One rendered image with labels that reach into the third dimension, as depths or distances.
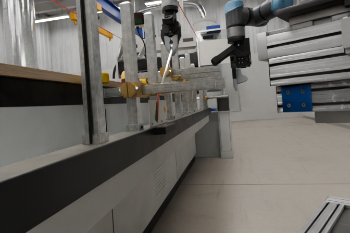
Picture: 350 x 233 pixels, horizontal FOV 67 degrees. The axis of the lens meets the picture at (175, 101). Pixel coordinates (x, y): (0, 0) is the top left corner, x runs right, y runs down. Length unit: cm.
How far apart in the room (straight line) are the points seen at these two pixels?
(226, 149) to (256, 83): 654
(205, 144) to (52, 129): 311
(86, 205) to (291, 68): 68
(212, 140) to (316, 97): 296
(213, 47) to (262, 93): 653
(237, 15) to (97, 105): 71
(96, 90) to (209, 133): 323
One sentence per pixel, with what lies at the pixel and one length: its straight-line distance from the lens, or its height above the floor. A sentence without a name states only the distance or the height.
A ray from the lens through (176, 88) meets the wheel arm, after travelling 88.
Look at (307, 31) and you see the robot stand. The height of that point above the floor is 96.
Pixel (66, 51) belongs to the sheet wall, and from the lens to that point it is 1230.
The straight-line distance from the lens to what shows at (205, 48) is 368.
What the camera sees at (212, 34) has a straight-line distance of 372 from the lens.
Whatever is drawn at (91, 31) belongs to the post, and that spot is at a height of 96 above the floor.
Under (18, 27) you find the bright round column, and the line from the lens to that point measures 528.
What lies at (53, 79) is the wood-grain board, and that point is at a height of 88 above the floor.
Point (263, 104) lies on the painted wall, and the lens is 1003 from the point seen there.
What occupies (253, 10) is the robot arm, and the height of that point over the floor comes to 114.
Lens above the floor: 78
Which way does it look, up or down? 1 degrees up
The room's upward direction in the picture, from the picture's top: 4 degrees counter-clockwise
